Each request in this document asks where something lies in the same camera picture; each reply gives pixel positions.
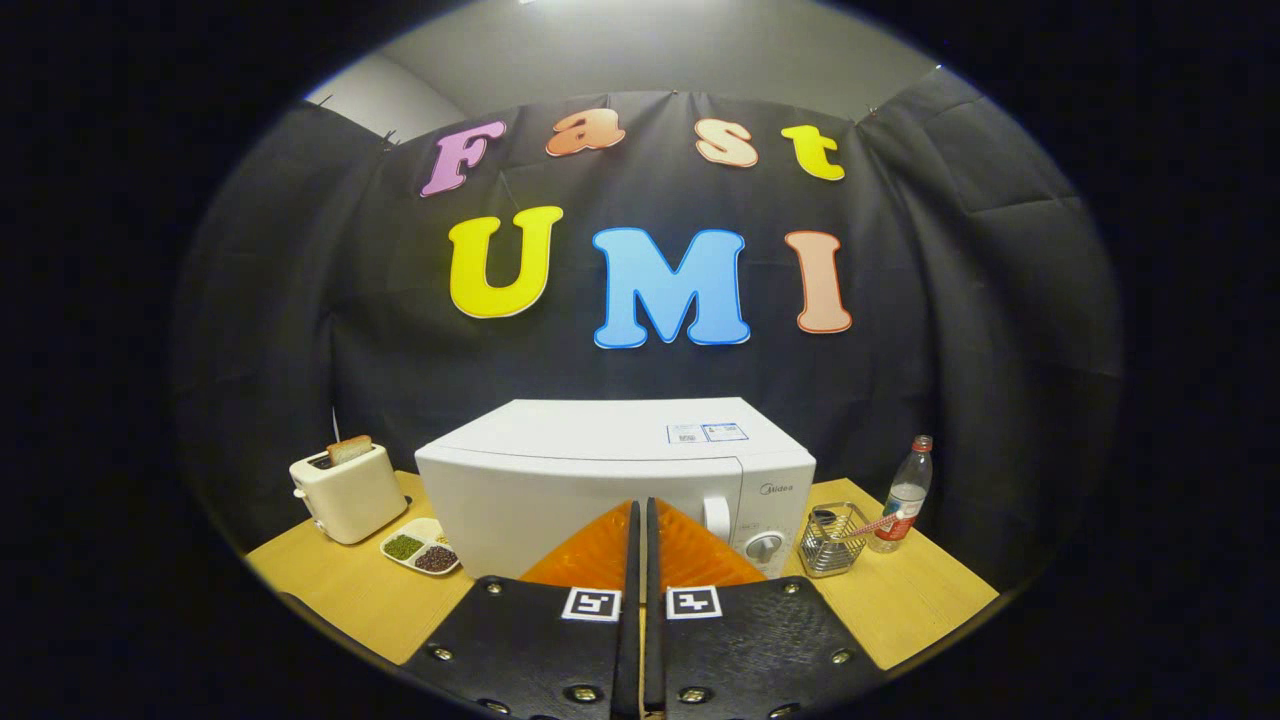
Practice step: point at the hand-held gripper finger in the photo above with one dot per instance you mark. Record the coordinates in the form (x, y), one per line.
(654, 650)
(630, 650)

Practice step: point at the white toaster oven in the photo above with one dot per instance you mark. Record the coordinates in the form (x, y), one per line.
(560, 480)

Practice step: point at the cream toaster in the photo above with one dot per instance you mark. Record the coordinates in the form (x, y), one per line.
(350, 495)

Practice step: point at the white divided bean dish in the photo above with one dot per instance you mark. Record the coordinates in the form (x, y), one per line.
(420, 548)

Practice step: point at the pink straw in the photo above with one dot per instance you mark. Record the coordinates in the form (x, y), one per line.
(880, 522)

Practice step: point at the clear plastic water bottle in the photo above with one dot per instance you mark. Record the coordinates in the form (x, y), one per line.
(905, 500)

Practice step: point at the toast bread slice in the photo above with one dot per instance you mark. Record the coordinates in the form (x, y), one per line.
(349, 450)

